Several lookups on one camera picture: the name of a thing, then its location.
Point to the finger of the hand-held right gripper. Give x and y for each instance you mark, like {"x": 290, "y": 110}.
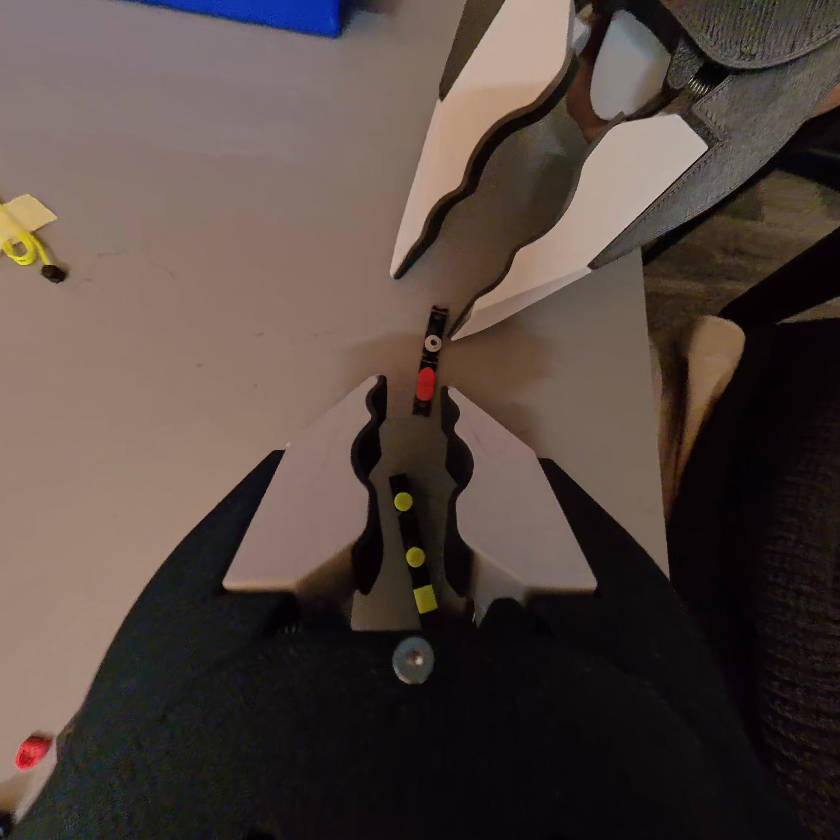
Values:
{"x": 636, "y": 184}
{"x": 499, "y": 72}

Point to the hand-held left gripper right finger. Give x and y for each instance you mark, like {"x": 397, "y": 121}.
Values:
{"x": 518, "y": 525}

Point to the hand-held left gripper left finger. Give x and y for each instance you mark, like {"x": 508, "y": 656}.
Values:
{"x": 308, "y": 518}

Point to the yellow black lego spider model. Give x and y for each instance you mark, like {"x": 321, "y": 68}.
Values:
{"x": 403, "y": 502}

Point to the black lego strip red tile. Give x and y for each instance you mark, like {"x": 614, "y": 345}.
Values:
{"x": 425, "y": 384}

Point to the pile of lego pieces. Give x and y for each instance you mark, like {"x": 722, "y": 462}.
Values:
{"x": 33, "y": 751}

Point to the person's right hand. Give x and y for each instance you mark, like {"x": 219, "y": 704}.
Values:
{"x": 584, "y": 105}

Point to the black chair base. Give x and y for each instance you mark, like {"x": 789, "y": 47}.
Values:
{"x": 787, "y": 289}

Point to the blue plastic bin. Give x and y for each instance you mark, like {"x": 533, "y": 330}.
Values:
{"x": 262, "y": 13}

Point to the person's black sweater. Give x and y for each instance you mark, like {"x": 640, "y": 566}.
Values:
{"x": 774, "y": 525}

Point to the beige tape piece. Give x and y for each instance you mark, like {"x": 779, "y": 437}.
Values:
{"x": 33, "y": 210}

